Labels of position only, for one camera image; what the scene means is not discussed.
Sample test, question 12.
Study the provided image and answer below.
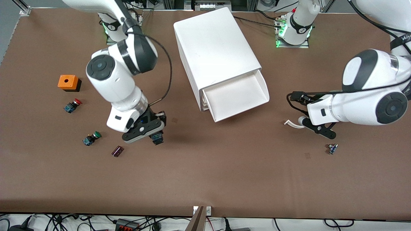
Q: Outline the black cable loop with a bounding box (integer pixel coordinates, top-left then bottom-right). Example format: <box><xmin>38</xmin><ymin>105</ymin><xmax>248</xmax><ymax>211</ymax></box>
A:
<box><xmin>324</xmin><ymin>219</ymin><xmax>354</xmax><ymax>228</ymax></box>

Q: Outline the white background device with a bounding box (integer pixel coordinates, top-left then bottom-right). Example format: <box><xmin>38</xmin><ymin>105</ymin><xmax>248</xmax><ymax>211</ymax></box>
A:
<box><xmin>185</xmin><ymin>0</ymin><xmax>232</xmax><ymax>12</ymax></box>

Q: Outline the green push button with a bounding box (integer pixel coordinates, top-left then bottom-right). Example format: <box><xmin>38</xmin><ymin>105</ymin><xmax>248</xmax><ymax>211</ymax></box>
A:
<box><xmin>83</xmin><ymin>131</ymin><xmax>102</xmax><ymax>146</ymax></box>

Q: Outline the black cable on table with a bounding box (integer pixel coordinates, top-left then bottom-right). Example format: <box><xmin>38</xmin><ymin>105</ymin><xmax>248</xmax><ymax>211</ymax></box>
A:
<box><xmin>233</xmin><ymin>15</ymin><xmax>284</xmax><ymax>29</ymax></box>

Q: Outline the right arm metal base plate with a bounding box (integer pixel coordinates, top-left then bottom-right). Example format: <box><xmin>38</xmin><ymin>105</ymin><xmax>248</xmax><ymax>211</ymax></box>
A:
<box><xmin>106</xmin><ymin>14</ymin><xmax>142</xmax><ymax>45</ymax></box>

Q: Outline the aluminium frame profile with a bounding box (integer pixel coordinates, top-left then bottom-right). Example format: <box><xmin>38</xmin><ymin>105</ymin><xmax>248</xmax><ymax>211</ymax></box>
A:
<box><xmin>13</xmin><ymin>0</ymin><xmax>31</xmax><ymax>16</ymax></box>

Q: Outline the black orange power strip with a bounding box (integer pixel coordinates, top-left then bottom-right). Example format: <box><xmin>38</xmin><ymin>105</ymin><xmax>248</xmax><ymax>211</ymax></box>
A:
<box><xmin>115</xmin><ymin>219</ymin><xmax>140</xmax><ymax>231</ymax></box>

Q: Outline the orange button box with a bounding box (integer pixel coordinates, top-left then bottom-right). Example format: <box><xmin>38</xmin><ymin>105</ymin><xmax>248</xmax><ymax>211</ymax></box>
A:
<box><xmin>58</xmin><ymin>75</ymin><xmax>82</xmax><ymax>92</ymax></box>

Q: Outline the brown table cover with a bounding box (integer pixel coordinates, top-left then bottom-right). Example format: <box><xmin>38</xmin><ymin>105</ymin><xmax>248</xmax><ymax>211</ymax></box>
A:
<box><xmin>0</xmin><ymin>7</ymin><xmax>411</xmax><ymax>222</ymax></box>

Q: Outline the red push button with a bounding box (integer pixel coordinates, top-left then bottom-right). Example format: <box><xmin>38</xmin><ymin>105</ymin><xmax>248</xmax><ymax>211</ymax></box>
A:
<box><xmin>64</xmin><ymin>99</ymin><xmax>83</xmax><ymax>113</ymax></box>

